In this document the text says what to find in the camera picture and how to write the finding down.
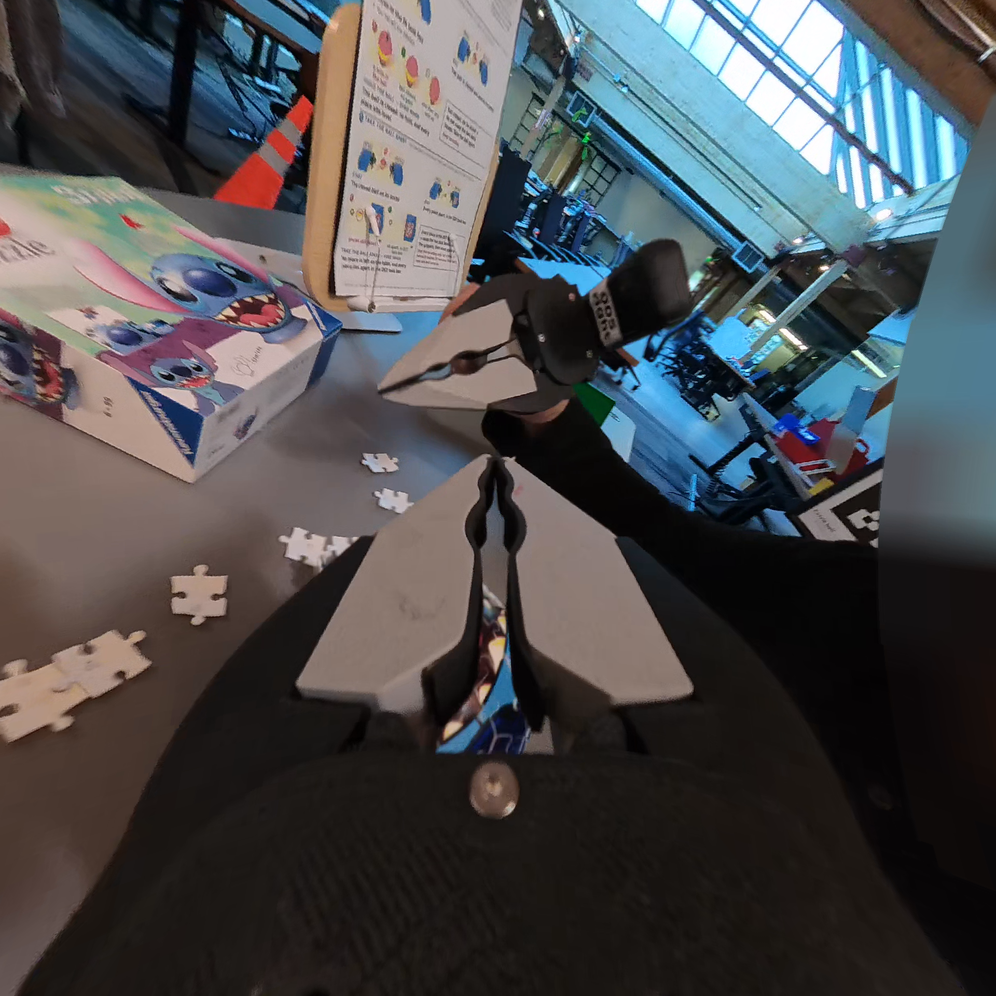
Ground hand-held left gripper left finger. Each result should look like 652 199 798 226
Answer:
296 456 497 728

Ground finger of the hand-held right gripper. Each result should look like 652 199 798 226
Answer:
379 298 521 390
379 344 540 413

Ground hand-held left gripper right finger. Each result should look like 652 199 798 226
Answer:
496 458 695 731

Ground blue puzzle ball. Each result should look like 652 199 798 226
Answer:
436 584 538 756

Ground person's right forearm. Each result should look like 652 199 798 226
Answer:
481 395 884 624

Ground joined white puzzle pieces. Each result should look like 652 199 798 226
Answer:
0 629 153 742

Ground printed puzzle box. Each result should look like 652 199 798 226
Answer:
0 175 343 483

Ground instruction sheet on board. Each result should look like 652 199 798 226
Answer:
302 0 524 314

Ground orange traffic cone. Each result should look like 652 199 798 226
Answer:
212 95 314 210

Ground black white marker board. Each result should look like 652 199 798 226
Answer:
786 459 884 546

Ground dark table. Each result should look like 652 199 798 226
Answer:
167 0 328 149

